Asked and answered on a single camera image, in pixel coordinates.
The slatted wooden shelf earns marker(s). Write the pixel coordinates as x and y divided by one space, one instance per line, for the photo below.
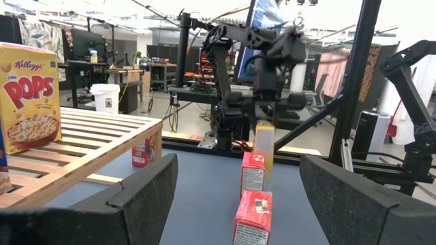
102 156

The black desk monitor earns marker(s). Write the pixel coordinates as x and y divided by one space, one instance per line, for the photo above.
85 44

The red Froot Loops cereal box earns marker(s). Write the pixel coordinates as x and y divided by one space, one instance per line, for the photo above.
253 217
141 156
252 173

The pink curtain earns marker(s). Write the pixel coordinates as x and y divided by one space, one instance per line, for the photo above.
335 71

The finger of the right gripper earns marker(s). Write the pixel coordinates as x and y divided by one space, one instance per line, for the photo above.
296 101
235 100

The blue banner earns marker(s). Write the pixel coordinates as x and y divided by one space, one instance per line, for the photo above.
262 17

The white column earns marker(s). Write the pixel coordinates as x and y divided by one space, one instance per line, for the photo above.
299 78

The black stand post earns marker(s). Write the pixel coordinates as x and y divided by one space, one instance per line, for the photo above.
183 51

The red floor object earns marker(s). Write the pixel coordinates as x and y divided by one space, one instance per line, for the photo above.
392 122

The black white air purifier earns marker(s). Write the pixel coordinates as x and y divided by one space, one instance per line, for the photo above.
369 136

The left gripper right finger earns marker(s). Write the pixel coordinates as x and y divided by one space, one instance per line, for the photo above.
357 221

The office chair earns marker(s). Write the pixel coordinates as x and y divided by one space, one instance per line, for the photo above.
321 92

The small white bottle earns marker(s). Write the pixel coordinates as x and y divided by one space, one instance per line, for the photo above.
93 57

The white bucket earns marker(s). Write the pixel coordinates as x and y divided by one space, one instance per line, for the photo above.
105 98

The floral curtain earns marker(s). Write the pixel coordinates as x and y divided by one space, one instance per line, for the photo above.
41 37

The yellow Corn Pops cereal box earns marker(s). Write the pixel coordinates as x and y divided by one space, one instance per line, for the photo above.
264 143
30 102

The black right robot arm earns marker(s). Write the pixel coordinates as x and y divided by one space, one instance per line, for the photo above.
221 68

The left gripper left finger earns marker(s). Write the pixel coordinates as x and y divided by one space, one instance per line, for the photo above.
136 211

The silver mounting bracket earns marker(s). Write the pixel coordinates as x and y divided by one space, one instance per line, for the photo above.
207 141

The blue-grey table mat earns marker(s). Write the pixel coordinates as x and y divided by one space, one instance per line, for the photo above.
204 190

